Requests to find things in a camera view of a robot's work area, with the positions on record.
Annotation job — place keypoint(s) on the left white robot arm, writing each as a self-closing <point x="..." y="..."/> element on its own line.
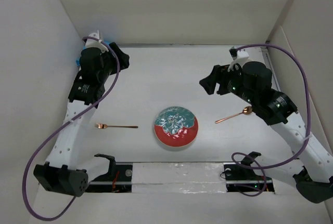
<point x="61" y="172"/>

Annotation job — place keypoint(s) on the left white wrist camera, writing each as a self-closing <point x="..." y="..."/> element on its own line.
<point x="94" y="40"/>

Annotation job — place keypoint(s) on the aluminium rail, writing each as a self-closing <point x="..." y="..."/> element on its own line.
<point x="220" y="180"/>

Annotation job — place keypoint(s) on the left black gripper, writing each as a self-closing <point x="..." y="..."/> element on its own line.
<point x="123" y="57"/>

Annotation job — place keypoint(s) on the copper spoon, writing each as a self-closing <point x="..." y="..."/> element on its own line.
<point x="246" y="111"/>

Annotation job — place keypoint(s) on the copper fork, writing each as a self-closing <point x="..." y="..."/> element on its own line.
<point x="104" y="126"/>

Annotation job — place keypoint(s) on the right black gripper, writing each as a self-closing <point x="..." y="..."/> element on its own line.
<point x="208" y="82"/>

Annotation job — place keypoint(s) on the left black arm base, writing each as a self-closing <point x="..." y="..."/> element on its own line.
<point x="118" y="178"/>

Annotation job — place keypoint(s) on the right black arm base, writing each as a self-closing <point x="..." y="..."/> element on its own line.
<point x="234" y="172"/>

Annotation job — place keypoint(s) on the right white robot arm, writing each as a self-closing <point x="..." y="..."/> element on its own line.
<point x="310" y="171"/>

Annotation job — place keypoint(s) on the red and teal plate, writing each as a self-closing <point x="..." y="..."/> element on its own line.
<point x="175" y="128"/>

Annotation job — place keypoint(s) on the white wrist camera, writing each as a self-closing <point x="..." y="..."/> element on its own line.
<point x="240" y="58"/>
<point x="94" y="40"/>

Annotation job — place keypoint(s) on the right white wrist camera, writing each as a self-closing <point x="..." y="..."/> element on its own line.
<point x="240" y="58"/>

